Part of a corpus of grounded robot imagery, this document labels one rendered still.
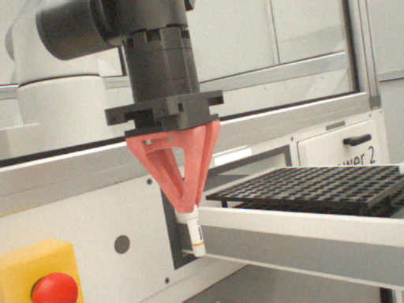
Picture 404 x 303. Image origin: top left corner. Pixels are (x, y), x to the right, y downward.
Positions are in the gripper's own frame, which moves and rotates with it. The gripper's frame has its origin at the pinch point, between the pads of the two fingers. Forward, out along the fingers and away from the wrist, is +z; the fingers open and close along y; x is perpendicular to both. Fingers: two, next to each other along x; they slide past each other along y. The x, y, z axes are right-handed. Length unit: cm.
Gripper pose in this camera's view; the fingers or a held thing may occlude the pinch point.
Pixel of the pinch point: (187, 201)
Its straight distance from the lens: 38.7
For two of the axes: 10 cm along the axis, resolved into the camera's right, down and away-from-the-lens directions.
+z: 1.8, 9.8, 1.1
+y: -4.0, 1.7, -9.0
